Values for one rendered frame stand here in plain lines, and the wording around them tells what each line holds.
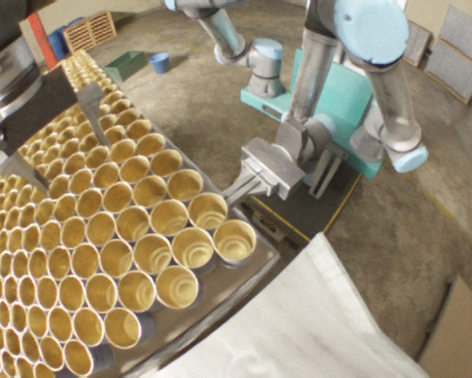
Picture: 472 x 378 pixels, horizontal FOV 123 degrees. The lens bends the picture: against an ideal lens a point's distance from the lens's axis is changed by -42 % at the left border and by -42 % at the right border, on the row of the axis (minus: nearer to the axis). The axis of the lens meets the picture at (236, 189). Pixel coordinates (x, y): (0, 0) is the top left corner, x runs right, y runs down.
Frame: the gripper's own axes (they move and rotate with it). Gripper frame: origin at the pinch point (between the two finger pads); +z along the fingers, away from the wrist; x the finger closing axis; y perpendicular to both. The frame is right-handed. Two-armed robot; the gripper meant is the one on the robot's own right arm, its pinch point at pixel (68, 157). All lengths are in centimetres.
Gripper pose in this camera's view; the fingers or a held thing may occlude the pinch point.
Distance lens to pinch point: 39.3
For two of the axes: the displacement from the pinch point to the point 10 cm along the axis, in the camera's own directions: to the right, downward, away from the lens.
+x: 7.4, -5.7, 3.4
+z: 0.0, 5.1, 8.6
